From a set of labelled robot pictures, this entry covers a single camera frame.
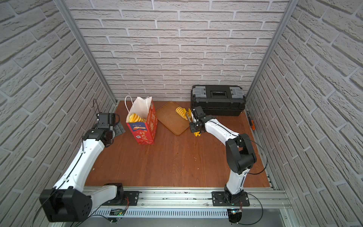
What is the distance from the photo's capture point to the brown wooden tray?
3.37 ft

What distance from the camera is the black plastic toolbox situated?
1.00 m

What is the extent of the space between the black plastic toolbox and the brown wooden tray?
0.15 m
